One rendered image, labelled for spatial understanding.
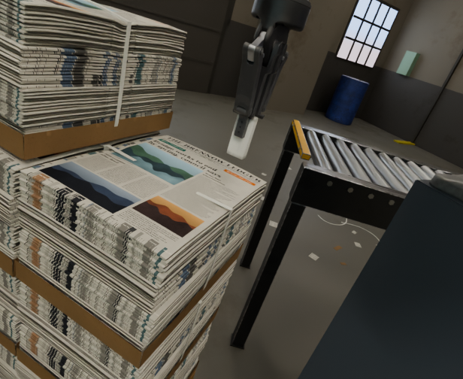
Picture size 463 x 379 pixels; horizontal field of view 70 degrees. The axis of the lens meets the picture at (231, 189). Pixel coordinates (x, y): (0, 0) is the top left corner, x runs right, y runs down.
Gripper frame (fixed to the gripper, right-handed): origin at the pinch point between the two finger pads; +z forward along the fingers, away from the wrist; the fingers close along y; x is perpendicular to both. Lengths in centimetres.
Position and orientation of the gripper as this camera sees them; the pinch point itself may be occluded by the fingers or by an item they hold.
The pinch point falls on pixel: (242, 135)
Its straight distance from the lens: 53.5
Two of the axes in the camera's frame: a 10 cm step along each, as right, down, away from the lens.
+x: 8.6, 4.2, -2.9
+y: -4.3, 3.0, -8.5
